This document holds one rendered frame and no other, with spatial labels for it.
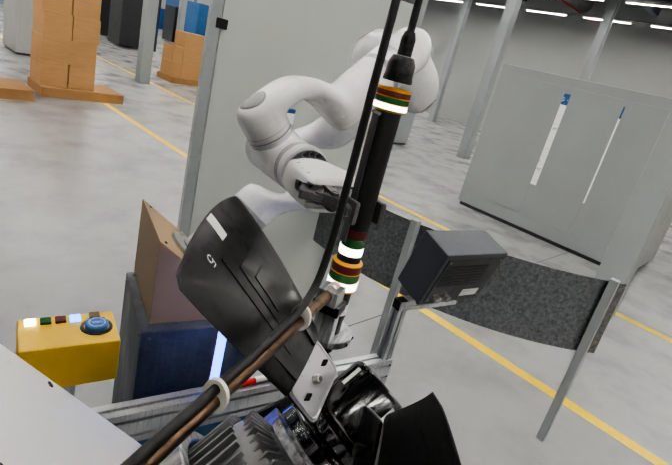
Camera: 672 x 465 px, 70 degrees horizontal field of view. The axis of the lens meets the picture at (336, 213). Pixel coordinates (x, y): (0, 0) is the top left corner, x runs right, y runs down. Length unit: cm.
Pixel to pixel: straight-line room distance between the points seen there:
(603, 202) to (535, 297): 414
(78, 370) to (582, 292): 220
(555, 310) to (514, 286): 24
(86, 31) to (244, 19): 641
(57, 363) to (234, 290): 51
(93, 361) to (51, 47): 780
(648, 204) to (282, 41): 337
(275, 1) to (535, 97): 495
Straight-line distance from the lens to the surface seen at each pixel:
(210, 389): 43
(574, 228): 673
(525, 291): 253
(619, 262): 484
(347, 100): 87
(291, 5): 253
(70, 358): 100
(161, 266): 121
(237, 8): 243
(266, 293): 60
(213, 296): 53
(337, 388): 69
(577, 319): 269
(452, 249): 134
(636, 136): 653
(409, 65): 61
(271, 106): 77
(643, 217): 476
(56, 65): 869
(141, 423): 119
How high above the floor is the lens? 165
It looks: 18 degrees down
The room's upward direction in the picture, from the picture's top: 14 degrees clockwise
